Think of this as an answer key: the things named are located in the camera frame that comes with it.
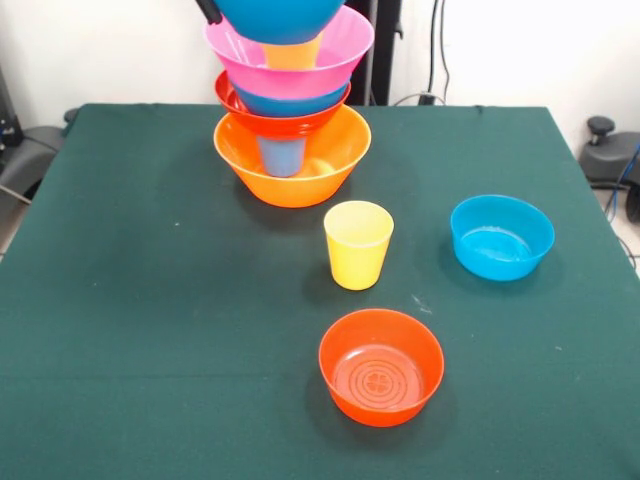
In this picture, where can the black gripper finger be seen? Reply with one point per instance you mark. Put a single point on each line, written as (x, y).
(211, 12)

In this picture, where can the large blue bowl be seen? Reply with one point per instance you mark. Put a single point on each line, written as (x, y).
(290, 106)
(280, 22)

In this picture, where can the orange cup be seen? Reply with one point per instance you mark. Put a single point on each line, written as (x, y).
(290, 62)
(292, 49)

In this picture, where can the large pink bowl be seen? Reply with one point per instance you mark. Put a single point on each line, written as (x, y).
(280, 82)

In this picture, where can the wide red bowl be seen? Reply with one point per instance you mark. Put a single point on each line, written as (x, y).
(280, 125)

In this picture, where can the blue cup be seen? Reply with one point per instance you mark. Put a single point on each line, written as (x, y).
(282, 157)

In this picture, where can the large orange bowl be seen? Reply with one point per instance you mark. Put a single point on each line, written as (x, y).
(320, 185)

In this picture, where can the small red bowl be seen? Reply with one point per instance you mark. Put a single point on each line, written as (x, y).
(380, 380)

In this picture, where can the yellow cup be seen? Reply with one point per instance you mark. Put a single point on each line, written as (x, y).
(358, 260)

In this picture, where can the small teal blue bowl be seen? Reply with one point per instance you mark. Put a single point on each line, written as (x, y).
(500, 250)

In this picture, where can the dark green table cloth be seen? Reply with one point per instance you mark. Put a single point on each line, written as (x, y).
(280, 445)

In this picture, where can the black pedestal leg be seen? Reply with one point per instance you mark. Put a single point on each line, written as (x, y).
(607, 160)
(30, 150)

